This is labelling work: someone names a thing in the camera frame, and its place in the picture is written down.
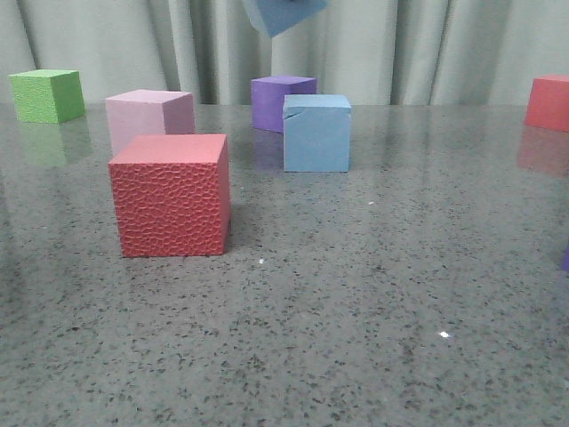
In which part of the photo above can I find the dark purple foam cube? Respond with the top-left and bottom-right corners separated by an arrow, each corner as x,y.
250,75 -> 317,133

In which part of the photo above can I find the cracked light blue foam cube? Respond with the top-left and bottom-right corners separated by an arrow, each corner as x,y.
283,94 -> 351,172

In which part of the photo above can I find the textured red foam cube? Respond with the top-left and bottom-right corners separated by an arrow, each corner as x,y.
108,133 -> 230,257

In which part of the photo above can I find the grey-green curtain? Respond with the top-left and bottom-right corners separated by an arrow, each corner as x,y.
1,1 -> 568,105

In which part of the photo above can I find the pink foam cube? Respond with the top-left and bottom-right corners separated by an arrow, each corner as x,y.
105,89 -> 196,155

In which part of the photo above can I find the green foam cube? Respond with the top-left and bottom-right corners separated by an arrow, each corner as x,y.
9,69 -> 85,124

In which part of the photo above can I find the light purple foam cube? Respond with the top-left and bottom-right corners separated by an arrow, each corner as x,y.
561,244 -> 569,271

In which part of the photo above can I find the smooth red foam cube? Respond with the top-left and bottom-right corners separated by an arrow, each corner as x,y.
525,74 -> 569,132

